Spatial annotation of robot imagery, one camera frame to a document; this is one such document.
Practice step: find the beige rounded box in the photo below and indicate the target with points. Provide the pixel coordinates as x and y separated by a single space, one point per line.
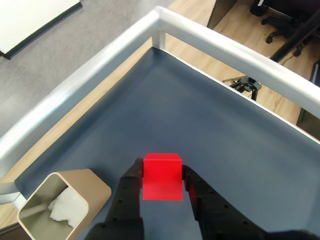
97 192

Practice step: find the black floor device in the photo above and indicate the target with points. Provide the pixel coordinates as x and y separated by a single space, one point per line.
246 83

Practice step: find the red cube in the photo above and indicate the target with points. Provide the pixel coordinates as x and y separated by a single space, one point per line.
162 180

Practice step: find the white crumpled tissue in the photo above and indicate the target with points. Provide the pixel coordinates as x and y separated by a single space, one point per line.
65 207

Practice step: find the dark desk panel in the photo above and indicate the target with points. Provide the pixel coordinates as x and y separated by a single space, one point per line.
221 12

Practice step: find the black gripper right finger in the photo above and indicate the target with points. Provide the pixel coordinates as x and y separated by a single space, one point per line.
217 217

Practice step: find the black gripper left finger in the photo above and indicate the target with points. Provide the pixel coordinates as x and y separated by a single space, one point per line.
125 200

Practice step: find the white panel black edge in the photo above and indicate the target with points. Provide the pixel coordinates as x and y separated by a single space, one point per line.
25 20

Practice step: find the dark brown furniture piece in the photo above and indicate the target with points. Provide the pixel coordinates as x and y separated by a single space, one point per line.
311 125

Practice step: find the blue-grey table mat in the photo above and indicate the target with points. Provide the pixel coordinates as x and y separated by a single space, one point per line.
200 112

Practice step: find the silver aluminium table frame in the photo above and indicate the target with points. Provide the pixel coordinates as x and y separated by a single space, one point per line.
225 41

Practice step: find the black office chair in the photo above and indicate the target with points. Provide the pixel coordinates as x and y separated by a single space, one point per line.
285 22

